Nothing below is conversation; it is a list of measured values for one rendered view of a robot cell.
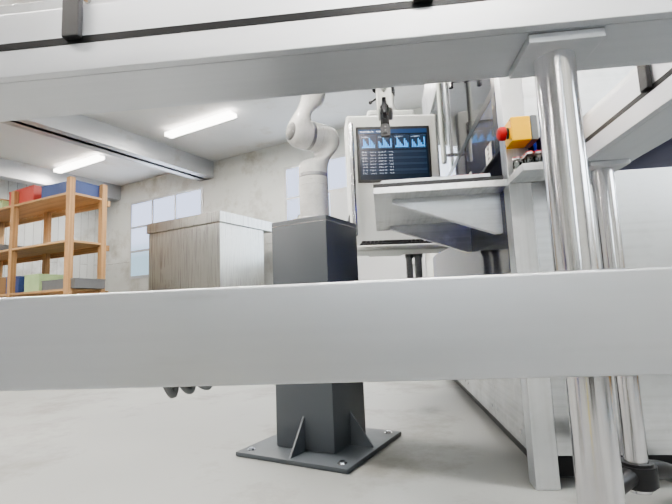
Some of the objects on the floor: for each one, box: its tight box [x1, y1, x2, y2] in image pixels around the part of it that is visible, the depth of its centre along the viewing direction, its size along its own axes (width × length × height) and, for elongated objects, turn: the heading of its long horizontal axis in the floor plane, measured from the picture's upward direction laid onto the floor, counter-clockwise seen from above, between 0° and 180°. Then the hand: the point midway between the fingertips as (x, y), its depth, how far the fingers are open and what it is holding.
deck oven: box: [146, 210, 272, 291], centre depth 624 cm, size 137×108×177 cm
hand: (385, 130), depth 152 cm, fingers closed
